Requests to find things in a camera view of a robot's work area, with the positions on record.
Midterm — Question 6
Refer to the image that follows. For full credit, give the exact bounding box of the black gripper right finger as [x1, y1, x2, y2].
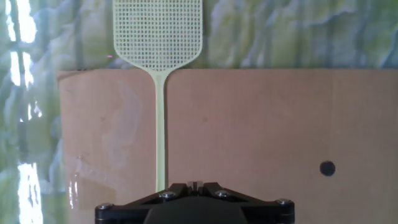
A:
[203, 182, 295, 224]

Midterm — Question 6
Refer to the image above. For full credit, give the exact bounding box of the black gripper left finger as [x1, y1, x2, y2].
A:
[95, 182, 189, 224]

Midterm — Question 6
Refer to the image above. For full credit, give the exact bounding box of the pale green flyswatter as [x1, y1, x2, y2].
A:
[112, 0, 204, 193]

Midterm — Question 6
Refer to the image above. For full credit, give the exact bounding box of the brown cardboard sheet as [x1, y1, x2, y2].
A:
[57, 68, 398, 224]

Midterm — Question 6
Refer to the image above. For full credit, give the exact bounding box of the green marble pattern mat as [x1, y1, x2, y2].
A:
[0, 0, 398, 224]

